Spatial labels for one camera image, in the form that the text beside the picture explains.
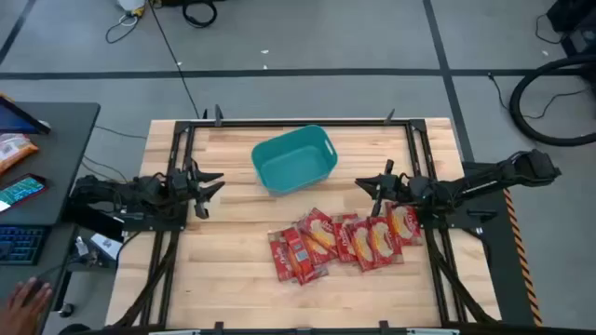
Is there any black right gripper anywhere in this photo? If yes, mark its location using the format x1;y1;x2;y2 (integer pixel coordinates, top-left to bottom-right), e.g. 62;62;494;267
354;158;416;219

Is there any thick black hose ring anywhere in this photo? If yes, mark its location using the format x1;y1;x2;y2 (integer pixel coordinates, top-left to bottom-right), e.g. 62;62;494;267
508;54;596;148

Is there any orange snack bag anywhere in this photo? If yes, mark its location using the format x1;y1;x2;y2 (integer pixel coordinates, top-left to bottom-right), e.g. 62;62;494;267
0;133;40;176

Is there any thin black floor cable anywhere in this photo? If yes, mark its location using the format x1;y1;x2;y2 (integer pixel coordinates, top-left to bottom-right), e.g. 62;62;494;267
487;71;590;121
534;12;567;46

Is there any black cable bundle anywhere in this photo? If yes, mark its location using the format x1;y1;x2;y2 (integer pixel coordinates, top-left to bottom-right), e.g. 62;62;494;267
80;124;149;183

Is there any black equipment case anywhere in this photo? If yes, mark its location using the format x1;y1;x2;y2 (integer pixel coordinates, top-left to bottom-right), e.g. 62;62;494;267
546;0;596;58

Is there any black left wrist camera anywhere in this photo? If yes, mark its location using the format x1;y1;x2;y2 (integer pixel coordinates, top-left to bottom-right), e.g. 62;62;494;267
169;167;189;193

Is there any orange black hazard tape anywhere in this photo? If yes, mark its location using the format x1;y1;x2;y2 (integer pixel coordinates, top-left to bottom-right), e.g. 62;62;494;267
502;187;544;328

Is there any black aluminium table frame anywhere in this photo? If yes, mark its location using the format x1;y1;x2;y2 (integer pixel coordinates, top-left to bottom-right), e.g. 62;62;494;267
111;104;504;335

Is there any smartphone with lit screen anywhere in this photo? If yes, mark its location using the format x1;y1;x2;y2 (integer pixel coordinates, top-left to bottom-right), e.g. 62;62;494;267
0;173;48;215

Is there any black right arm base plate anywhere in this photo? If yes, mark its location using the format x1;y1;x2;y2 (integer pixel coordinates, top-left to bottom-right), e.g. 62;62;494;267
459;160;537;328

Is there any white yellow device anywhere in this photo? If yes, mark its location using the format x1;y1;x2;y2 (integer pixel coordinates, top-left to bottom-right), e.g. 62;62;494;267
115;0;147;14

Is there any black desk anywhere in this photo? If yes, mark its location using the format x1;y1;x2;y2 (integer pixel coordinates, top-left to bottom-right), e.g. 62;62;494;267
0;101;102;335

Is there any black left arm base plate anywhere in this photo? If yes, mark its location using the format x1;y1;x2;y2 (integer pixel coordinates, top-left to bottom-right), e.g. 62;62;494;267
61;197;187;244

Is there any person's hand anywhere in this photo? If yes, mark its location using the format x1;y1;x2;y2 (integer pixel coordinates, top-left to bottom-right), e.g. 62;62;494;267
0;276;54;335

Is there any small white box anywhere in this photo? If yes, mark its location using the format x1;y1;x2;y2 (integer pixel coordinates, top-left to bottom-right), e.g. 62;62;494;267
88;232;124;262

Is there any white floor cable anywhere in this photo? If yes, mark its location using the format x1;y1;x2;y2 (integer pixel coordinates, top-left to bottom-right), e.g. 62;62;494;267
104;12;142;46

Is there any laptop screen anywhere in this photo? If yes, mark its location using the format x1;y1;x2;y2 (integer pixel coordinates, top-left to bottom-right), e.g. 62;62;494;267
0;92;52;137

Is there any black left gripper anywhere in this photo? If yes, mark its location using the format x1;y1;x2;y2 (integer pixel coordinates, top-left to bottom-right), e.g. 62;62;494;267
166;157;226;221

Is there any coiled black cable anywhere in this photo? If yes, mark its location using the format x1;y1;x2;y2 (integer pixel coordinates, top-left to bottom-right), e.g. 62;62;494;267
181;0;219;30

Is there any teal plastic basket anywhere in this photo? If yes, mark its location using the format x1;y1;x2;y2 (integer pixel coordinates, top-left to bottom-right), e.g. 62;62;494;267
251;124;339;197

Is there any long black floor cable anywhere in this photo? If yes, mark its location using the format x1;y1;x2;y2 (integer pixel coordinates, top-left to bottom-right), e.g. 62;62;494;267
147;0;202;120

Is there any backlit computer keyboard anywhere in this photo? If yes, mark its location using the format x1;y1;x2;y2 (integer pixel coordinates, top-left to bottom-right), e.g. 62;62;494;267
0;224;48;267

